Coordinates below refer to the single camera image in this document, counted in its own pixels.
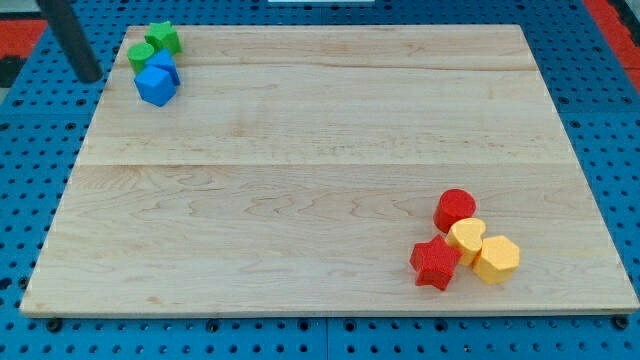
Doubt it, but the red star block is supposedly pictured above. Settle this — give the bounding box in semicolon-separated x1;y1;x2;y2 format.
410;235;462;291

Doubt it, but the green star block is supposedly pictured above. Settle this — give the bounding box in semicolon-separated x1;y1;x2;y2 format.
144;21;182;55

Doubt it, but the wooden board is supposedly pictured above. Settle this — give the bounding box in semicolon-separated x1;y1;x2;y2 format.
21;25;639;319

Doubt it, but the red cylinder block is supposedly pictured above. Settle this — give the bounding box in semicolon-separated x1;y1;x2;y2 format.
433;188;476;233

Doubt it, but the yellow heart block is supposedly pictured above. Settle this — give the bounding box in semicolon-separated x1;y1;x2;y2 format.
445;218;486;266

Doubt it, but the blue cube block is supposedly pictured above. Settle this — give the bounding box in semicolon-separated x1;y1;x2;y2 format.
134;67;177;107

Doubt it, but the yellow hexagon block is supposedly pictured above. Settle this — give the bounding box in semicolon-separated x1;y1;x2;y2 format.
472;235;520;285

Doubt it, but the blue triangular block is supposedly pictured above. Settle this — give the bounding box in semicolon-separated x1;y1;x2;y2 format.
146;49;181;86

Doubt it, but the green cylinder block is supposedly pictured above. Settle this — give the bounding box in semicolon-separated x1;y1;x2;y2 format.
127;42;155;74

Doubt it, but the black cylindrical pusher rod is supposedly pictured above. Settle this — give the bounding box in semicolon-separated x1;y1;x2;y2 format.
36;0;103;83

